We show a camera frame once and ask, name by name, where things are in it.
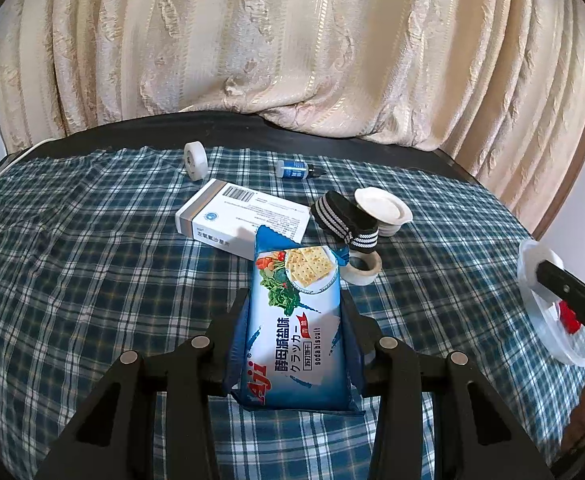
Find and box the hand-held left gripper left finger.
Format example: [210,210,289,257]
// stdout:
[32,287,250,480]

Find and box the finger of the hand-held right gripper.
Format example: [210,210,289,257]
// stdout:
[534,259,585,357]

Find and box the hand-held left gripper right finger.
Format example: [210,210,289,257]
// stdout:
[339,290,555,480]

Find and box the blue cracker packet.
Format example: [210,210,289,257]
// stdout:
[231,225,364,417]

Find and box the clear plastic container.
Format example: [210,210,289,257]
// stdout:
[517,239,585,367]

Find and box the black white striped band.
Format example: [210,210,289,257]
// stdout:
[310,191,379,253]

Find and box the white round dish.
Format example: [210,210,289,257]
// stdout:
[354,186,414,237]

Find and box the white medicine box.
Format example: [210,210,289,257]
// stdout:
[175,178,311,261]

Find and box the wide beige tape roll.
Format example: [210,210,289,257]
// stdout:
[341,249,383,287]

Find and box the blue plaid cloth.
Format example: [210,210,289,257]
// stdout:
[0,146,585,480]

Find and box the small blue bottle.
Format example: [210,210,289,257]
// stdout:
[274,159,324,180]

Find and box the small white tape roll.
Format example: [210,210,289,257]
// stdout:
[183,141,208,182]

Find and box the cream patterned curtain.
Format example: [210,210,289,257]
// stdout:
[0,0,585,241]

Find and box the white cable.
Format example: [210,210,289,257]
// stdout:
[0,137,66,163]

